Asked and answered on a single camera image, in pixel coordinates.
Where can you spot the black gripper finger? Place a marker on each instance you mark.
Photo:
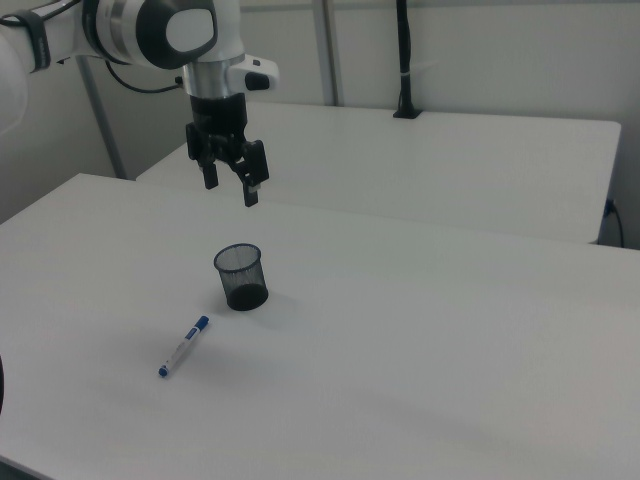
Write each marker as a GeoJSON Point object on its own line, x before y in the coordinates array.
{"type": "Point", "coordinates": [210, 175]}
{"type": "Point", "coordinates": [257, 162]}

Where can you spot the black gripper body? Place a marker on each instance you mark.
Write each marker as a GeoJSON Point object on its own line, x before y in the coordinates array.
{"type": "Point", "coordinates": [218, 117]}

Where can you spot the blue and white marker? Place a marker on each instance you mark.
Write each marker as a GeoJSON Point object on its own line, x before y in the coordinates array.
{"type": "Point", "coordinates": [182, 347]}

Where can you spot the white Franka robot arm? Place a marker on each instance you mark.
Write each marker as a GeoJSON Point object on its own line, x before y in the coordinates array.
{"type": "Point", "coordinates": [150, 30]}

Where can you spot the black mesh pen holder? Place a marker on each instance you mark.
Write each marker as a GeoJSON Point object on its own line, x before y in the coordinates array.
{"type": "Point", "coordinates": [246, 295]}

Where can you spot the white adjacent table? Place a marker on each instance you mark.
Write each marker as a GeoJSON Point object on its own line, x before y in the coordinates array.
{"type": "Point", "coordinates": [425, 165]}

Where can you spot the white tie on pole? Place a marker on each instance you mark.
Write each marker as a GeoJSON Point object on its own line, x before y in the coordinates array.
{"type": "Point", "coordinates": [417, 70]}

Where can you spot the black clamped camera pole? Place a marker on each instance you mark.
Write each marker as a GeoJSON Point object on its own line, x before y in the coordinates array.
{"type": "Point", "coordinates": [404, 50]}

